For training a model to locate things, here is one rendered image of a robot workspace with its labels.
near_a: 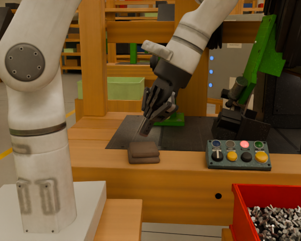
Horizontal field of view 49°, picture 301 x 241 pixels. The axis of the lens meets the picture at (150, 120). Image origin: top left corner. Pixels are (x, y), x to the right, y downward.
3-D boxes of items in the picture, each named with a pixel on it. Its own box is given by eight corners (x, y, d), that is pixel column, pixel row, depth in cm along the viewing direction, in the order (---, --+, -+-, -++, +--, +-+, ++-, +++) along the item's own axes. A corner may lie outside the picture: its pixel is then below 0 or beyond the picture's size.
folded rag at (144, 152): (160, 163, 84) (160, 152, 83) (128, 165, 83) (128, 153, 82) (155, 150, 93) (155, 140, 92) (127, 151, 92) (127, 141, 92)
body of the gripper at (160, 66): (201, 75, 66) (179, 117, 67) (181, 67, 73) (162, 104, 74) (172, 60, 62) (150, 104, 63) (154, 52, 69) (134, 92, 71)
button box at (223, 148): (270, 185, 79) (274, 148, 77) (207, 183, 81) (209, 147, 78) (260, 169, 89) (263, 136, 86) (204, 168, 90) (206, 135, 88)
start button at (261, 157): (268, 163, 79) (269, 160, 78) (255, 162, 79) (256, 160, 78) (266, 153, 81) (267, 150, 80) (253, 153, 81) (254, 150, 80)
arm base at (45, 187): (66, 234, 55) (54, 136, 51) (14, 233, 56) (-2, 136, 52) (83, 206, 64) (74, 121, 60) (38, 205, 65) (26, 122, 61)
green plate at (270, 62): (274, 94, 96) (301, 22, 90) (247, 86, 96) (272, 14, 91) (264, 88, 107) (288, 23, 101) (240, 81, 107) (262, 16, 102)
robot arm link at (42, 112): (-1, 33, 55) (15, 131, 60) (-14, 31, 46) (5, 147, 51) (56, 30, 57) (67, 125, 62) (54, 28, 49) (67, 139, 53)
